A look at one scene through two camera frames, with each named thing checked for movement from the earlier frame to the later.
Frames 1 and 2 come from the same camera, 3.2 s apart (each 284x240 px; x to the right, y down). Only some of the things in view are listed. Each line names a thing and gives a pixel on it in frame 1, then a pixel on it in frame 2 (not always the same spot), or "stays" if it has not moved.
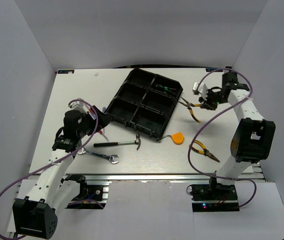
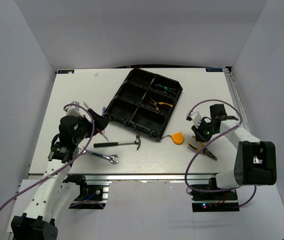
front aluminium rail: [144, 177] stays
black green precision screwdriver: [164, 87] stays
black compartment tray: [145, 102] stays
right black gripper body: [213, 98] -> [205, 129]
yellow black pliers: [188, 106] -> [156, 103]
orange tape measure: [177, 138] stays
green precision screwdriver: [165, 88] stays
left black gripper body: [88, 125] stays
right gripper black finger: [208, 106] -> [198, 136]
